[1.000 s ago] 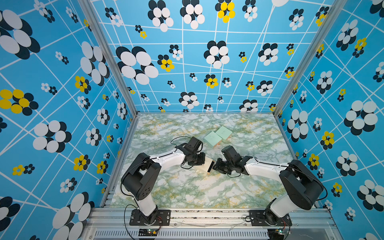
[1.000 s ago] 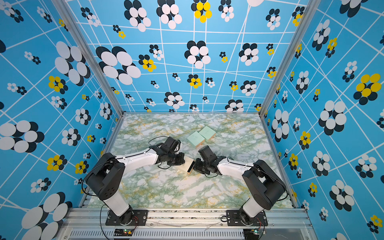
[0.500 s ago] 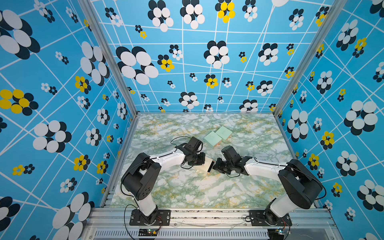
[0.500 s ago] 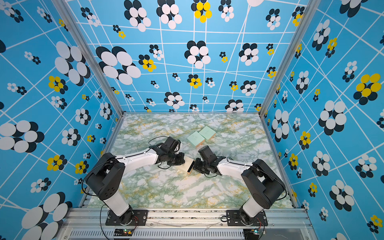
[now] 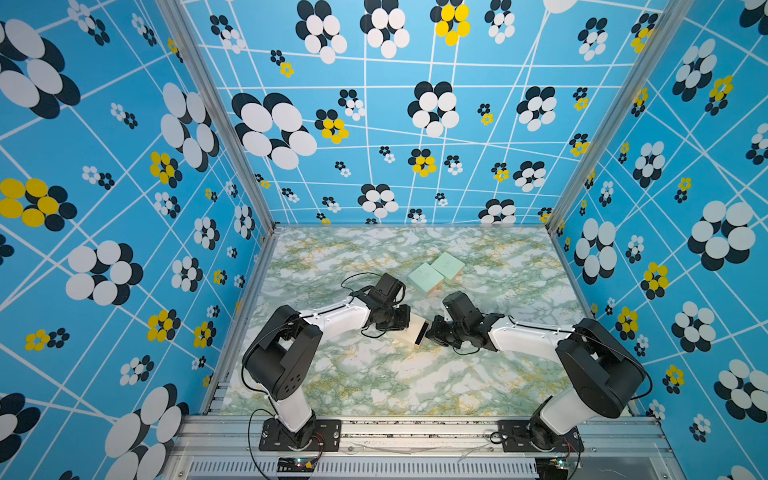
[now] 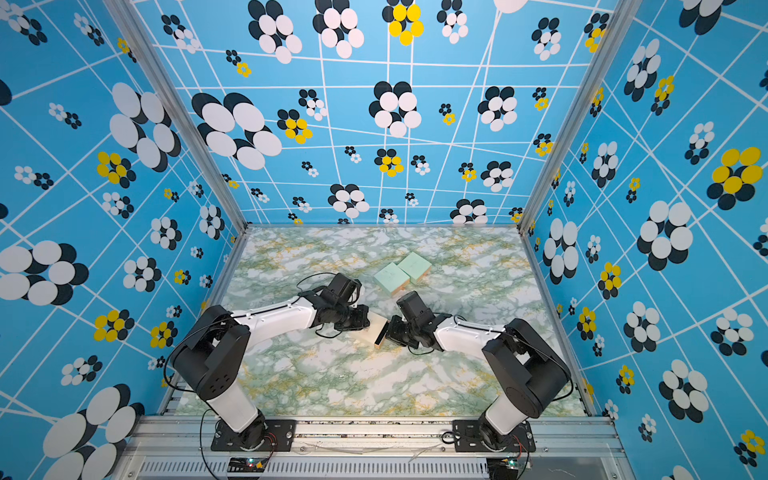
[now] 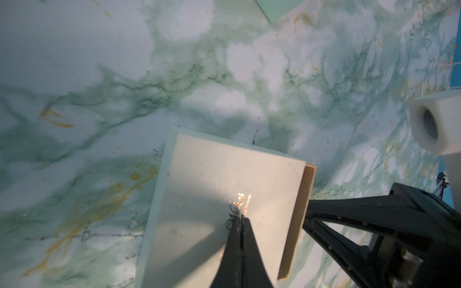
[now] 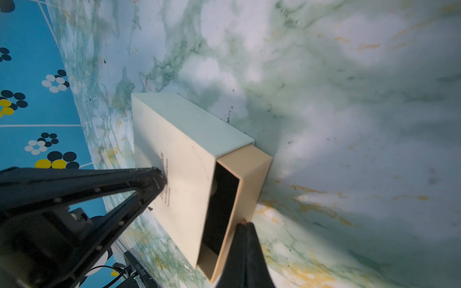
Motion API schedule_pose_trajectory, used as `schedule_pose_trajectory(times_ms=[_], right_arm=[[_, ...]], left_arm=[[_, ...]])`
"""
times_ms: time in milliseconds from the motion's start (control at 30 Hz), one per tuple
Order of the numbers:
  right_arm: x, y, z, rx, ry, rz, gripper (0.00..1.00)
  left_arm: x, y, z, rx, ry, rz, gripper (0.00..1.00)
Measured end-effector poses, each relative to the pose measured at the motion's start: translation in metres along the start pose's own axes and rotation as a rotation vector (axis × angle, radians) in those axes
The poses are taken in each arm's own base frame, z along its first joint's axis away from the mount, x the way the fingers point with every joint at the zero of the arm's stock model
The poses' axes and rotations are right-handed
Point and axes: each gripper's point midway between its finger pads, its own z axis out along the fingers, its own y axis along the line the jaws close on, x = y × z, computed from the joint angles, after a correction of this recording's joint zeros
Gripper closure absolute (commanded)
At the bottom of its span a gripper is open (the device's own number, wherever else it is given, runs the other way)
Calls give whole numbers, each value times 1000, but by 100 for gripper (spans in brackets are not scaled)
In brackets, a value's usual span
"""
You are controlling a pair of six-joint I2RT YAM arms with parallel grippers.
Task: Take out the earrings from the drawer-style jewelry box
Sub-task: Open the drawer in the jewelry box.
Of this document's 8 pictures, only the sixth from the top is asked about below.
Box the cream drawer jewelry box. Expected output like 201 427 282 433
350 312 390 347

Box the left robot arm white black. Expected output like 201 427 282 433
169 292 370 443

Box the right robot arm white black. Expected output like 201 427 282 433
385 314 572 443

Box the mint jewelry box middle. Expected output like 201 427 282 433
374 262 410 295

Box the mint jewelry box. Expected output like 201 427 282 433
374 262 410 295
397 252 432 282

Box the mint jewelry box far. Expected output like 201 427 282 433
397 252 432 282

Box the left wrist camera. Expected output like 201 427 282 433
321 273 362 305

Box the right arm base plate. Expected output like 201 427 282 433
447 420 536 455

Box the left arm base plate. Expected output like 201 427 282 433
210 419 297 453

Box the aluminium front rail frame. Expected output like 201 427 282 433
114 416 635 479

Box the left aluminium corner post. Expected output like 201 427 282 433
104 1 247 235

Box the aluminium corner post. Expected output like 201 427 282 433
519 0 642 233
104 1 247 235

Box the right aluminium corner post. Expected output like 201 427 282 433
519 0 642 233

